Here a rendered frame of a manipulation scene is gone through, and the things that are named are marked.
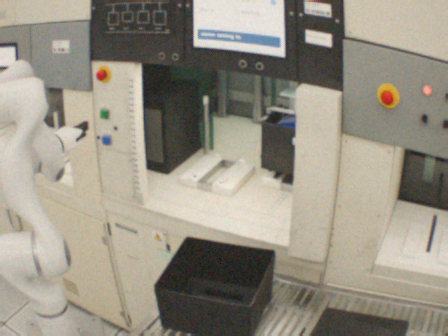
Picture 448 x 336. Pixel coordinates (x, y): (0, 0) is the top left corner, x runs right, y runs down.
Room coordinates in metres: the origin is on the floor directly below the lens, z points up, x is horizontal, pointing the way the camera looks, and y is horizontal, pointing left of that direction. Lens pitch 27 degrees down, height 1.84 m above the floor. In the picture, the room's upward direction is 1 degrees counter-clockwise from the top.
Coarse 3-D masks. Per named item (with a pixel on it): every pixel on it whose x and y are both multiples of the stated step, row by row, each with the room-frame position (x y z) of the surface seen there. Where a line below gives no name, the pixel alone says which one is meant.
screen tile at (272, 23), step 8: (240, 0) 1.42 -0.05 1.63; (248, 0) 1.41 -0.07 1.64; (256, 0) 1.40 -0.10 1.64; (264, 0) 1.39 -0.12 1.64; (240, 8) 1.42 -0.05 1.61; (248, 8) 1.41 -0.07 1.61; (256, 8) 1.40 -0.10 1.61; (264, 8) 1.39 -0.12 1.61; (272, 8) 1.38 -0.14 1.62; (240, 16) 1.42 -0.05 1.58; (248, 16) 1.41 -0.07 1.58; (272, 16) 1.38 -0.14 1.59; (240, 24) 1.42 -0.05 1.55; (248, 24) 1.41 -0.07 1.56; (256, 24) 1.40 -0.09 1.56; (264, 24) 1.39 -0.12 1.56; (272, 24) 1.38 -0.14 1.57; (280, 32) 1.37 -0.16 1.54
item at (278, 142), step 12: (288, 96) 1.75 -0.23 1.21; (276, 108) 1.82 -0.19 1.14; (288, 108) 1.90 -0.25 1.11; (264, 120) 1.76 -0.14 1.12; (276, 120) 1.86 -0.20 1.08; (264, 132) 1.73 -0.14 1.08; (276, 132) 1.71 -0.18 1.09; (288, 132) 1.69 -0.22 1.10; (264, 144) 1.73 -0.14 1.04; (276, 144) 1.71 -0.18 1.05; (288, 144) 1.69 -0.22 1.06; (264, 156) 1.73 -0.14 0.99; (276, 156) 1.71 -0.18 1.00; (288, 156) 1.69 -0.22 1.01; (264, 168) 1.73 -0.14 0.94; (276, 168) 1.71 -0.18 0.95; (288, 168) 1.69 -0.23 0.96
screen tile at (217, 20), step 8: (200, 0) 1.48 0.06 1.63; (208, 0) 1.47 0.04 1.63; (216, 0) 1.46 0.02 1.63; (224, 0) 1.44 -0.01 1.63; (224, 8) 1.44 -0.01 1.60; (232, 8) 1.43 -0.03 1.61; (200, 16) 1.48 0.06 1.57; (208, 16) 1.47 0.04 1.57; (216, 16) 1.46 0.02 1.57; (224, 16) 1.44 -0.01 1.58; (232, 16) 1.43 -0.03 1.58; (200, 24) 1.48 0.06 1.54; (208, 24) 1.47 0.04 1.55; (216, 24) 1.46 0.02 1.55; (224, 24) 1.44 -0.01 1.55; (232, 24) 1.43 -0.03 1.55
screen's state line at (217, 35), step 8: (200, 32) 1.48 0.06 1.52; (208, 32) 1.47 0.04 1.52; (216, 32) 1.46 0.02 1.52; (224, 32) 1.44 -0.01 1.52; (232, 32) 1.43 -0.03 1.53; (240, 32) 1.42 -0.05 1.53; (216, 40) 1.46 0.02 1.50; (224, 40) 1.44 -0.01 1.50; (232, 40) 1.43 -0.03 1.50; (240, 40) 1.42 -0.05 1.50; (248, 40) 1.41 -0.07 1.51; (256, 40) 1.40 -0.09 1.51; (264, 40) 1.39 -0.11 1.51; (272, 40) 1.38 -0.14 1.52
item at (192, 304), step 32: (192, 256) 1.32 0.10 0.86; (224, 256) 1.29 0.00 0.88; (256, 256) 1.26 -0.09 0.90; (160, 288) 1.10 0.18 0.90; (192, 288) 1.25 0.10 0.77; (224, 288) 1.26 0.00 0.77; (256, 288) 1.25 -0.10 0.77; (160, 320) 1.07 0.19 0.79; (192, 320) 1.03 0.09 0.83; (224, 320) 1.00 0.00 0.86; (256, 320) 1.05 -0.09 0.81
